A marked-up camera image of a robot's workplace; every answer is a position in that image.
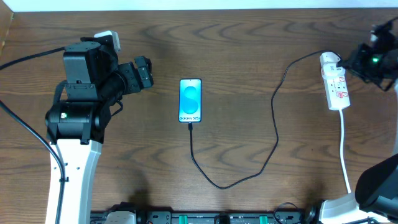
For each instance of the white power strip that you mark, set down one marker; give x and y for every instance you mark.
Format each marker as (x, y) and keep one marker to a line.
(336, 87)

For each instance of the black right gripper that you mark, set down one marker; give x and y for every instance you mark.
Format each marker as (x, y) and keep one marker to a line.
(356, 61)

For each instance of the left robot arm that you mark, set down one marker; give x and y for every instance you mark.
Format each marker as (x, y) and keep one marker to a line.
(80, 113)

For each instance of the black mounting rail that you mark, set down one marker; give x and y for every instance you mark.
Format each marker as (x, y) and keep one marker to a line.
(211, 218)

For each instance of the blue Samsung Galaxy smartphone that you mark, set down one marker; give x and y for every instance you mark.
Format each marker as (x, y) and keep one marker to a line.
(190, 105)

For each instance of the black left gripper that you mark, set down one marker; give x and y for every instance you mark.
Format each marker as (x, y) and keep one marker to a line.
(132, 79)

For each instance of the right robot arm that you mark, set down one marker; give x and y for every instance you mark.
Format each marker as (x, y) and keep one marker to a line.
(374, 199)

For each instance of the white charger plug adapter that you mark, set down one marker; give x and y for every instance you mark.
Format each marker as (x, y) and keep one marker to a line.
(328, 61)

